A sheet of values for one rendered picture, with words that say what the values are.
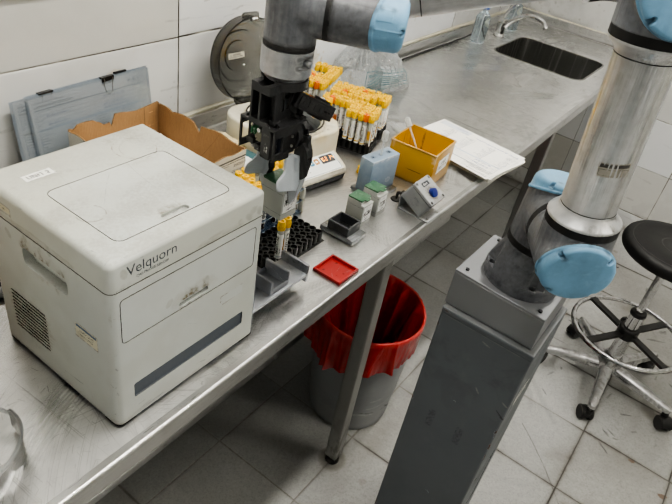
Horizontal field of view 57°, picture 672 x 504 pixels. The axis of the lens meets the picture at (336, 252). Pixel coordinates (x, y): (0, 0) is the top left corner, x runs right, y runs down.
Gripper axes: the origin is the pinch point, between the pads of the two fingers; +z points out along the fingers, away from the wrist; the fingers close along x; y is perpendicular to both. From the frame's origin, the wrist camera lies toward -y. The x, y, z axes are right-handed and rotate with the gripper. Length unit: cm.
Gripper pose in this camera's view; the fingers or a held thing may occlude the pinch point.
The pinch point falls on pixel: (280, 187)
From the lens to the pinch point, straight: 104.0
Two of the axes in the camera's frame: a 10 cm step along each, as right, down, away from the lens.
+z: -1.6, 7.9, 5.9
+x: 7.8, 4.6, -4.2
